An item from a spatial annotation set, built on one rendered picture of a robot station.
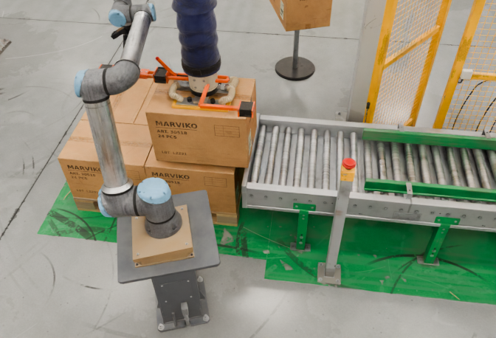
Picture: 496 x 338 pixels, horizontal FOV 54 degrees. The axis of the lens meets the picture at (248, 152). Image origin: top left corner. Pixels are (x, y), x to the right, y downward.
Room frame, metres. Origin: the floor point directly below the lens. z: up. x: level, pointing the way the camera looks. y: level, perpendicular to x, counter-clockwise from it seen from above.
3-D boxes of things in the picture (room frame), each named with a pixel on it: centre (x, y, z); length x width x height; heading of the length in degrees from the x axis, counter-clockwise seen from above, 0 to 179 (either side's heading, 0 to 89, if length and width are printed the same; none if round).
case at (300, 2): (4.07, -0.49, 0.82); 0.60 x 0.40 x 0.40; 11
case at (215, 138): (2.36, 0.27, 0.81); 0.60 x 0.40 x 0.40; 80
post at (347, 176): (1.73, -0.51, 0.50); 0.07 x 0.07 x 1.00; 81
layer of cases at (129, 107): (2.71, 0.60, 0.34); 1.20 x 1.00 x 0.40; 81
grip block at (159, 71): (2.40, 0.50, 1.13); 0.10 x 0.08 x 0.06; 170
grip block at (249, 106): (2.05, 0.00, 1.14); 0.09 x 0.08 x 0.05; 170
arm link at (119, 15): (2.29, 0.64, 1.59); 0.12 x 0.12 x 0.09; 89
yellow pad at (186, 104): (2.26, 0.27, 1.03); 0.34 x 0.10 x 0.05; 80
